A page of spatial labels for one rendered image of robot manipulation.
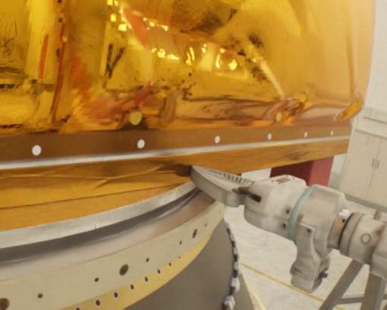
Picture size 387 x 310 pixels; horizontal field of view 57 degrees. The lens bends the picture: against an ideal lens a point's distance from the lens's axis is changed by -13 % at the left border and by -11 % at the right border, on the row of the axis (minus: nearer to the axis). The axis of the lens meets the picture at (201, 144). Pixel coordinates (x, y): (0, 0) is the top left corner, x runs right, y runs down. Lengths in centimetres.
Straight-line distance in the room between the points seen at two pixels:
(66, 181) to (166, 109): 16
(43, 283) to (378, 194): 691
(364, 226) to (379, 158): 662
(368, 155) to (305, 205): 666
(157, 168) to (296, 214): 21
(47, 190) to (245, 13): 36
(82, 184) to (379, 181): 676
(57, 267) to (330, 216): 30
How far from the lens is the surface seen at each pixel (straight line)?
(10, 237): 41
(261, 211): 48
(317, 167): 111
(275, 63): 66
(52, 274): 40
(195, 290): 68
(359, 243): 46
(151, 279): 58
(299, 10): 71
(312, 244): 48
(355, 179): 725
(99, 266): 43
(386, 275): 46
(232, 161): 69
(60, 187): 48
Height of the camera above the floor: 193
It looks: 12 degrees down
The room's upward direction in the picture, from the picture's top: 9 degrees clockwise
